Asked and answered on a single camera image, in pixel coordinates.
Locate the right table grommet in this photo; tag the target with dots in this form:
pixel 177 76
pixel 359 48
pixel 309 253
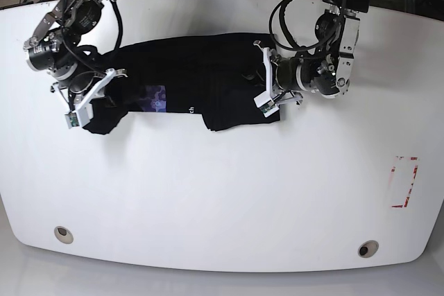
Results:
pixel 368 249

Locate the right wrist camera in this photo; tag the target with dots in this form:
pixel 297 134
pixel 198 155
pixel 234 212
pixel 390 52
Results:
pixel 79 118

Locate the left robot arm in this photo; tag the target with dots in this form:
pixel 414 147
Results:
pixel 324 67

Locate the left table grommet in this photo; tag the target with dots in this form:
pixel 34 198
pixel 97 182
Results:
pixel 63 235

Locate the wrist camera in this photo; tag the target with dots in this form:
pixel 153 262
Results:
pixel 266 104
pixel 79 118

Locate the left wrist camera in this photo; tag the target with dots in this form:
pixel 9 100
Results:
pixel 266 104

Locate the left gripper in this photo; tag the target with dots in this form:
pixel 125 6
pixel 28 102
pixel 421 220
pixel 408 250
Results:
pixel 271 61

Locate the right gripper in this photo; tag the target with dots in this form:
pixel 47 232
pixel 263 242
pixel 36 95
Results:
pixel 89 85

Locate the table grommet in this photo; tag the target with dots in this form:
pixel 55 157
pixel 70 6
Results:
pixel 63 235
pixel 368 249

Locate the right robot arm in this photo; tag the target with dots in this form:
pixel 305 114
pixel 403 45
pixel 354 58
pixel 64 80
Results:
pixel 55 47

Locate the black graphic t-shirt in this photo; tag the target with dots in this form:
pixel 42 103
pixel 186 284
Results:
pixel 215 76

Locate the red tape marking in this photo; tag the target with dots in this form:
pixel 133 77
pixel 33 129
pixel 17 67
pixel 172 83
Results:
pixel 401 181

